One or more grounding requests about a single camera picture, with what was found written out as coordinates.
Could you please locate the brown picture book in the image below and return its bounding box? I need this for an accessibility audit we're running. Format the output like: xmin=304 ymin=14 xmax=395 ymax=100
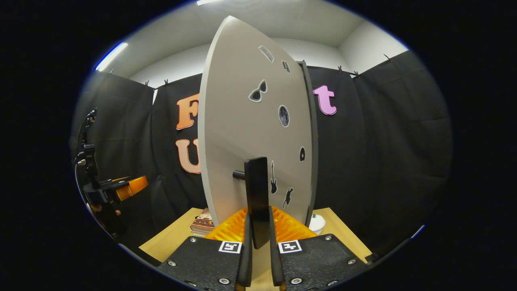
xmin=190 ymin=207 xmax=216 ymax=238

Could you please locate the black backdrop cloth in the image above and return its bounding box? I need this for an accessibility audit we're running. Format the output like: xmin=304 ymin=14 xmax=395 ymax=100
xmin=71 ymin=51 xmax=453 ymax=259

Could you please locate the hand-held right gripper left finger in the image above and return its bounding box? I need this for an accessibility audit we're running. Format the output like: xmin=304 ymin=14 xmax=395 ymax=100
xmin=157 ymin=206 xmax=253 ymax=291

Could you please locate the gray cabinet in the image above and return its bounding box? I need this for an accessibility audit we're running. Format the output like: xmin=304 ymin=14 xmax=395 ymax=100
xmin=298 ymin=61 xmax=319 ymax=228

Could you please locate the beige cabinet door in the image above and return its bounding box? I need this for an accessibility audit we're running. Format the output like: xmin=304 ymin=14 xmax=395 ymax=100
xmin=197 ymin=15 xmax=313 ymax=229

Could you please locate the black door handle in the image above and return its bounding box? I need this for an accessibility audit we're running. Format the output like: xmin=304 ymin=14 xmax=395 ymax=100
xmin=232 ymin=157 xmax=271 ymax=250

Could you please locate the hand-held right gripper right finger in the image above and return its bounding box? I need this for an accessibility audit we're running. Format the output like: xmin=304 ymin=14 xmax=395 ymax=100
xmin=269 ymin=206 xmax=366 ymax=291

